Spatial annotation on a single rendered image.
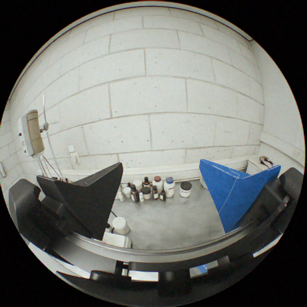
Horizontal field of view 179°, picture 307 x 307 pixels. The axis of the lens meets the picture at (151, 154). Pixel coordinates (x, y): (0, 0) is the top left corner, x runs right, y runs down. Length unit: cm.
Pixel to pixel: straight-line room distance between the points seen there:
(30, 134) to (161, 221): 77
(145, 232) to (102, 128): 61
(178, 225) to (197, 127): 55
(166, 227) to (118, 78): 81
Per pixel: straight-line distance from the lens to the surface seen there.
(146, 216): 53
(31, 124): 61
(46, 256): 73
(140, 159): 64
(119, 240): 40
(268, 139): 127
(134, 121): 57
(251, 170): 101
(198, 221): 53
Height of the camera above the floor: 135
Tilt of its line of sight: 24 degrees down
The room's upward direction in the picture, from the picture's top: 4 degrees counter-clockwise
